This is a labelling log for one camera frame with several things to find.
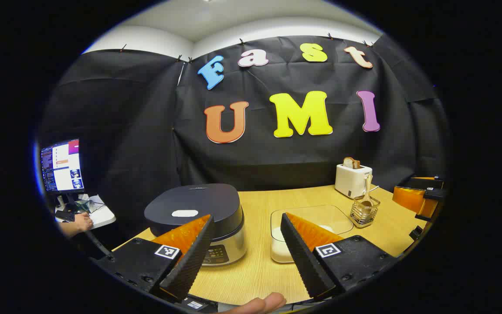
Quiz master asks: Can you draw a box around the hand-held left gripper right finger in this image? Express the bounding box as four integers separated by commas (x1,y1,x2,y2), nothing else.
281,212,400,301

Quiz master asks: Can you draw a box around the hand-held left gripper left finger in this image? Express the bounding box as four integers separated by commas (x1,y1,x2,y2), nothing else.
96,214,216,304

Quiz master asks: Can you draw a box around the wooden spoon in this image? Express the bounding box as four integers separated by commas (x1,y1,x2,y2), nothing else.
360,174,374,208

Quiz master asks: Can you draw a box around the clear container of rice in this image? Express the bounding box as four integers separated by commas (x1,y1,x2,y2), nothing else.
271,205,355,263

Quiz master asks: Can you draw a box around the metal wire chopstick holder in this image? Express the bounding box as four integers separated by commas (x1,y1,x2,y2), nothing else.
349,195,381,229

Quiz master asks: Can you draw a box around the dark grey rice cooker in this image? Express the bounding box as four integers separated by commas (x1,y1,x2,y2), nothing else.
144,183,247,267

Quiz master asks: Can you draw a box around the white toaster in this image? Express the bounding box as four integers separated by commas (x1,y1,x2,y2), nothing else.
335,164,373,199

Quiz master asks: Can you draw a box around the white side table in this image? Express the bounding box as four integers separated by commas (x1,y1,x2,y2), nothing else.
55,194,116,230

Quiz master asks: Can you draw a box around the crumpled greenish wrapper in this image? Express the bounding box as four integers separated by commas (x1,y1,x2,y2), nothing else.
75,195,95,214

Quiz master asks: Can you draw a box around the black backdrop cloth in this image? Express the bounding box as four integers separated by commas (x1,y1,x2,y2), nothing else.
37,35,448,240

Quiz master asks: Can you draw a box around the computer monitor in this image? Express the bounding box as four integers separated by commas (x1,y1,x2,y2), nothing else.
41,139,85,194

